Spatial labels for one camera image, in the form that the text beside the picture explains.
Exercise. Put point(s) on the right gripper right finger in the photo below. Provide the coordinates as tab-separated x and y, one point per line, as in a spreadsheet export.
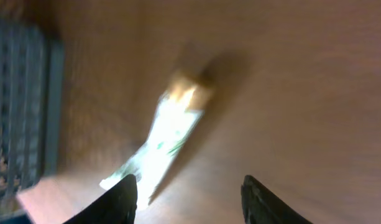
261	206

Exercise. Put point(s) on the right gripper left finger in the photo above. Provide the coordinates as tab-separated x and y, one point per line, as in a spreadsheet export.
116	206

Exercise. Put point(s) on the white tube with brown cap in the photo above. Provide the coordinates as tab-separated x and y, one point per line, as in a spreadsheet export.
178	111

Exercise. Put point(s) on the grey plastic mesh basket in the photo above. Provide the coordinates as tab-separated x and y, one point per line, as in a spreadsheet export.
31	76

